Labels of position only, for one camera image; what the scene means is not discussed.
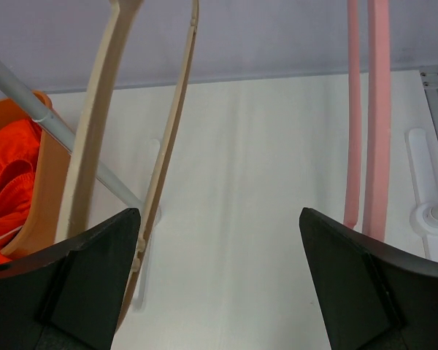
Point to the orange shorts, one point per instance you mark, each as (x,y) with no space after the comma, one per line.
(19,151)

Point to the beige hanger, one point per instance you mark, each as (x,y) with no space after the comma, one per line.
(81,174)

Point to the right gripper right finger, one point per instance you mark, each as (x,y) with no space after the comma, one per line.
(371,295)

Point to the pink hanger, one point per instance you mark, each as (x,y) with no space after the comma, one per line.
(379,121)

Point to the orange plastic bin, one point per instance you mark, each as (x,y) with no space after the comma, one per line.
(38,231)

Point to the silver clothes rack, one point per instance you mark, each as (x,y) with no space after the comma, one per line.
(220,172)

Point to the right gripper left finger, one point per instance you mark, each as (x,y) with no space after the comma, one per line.
(69,295)

